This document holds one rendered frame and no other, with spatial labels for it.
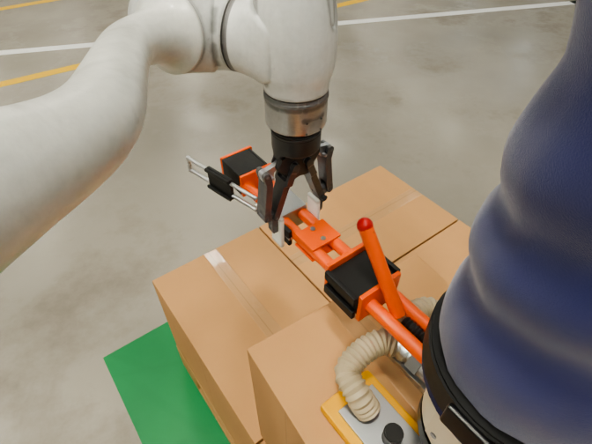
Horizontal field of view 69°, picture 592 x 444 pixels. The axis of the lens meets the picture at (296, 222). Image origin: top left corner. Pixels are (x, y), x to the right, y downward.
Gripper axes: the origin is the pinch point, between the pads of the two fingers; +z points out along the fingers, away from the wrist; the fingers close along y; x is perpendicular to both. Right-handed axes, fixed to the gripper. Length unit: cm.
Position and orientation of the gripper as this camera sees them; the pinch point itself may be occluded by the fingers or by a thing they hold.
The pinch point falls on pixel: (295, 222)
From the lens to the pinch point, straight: 77.1
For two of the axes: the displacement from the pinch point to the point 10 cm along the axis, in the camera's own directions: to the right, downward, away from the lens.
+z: 0.0, 7.1, 7.0
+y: 8.1, -4.1, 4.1
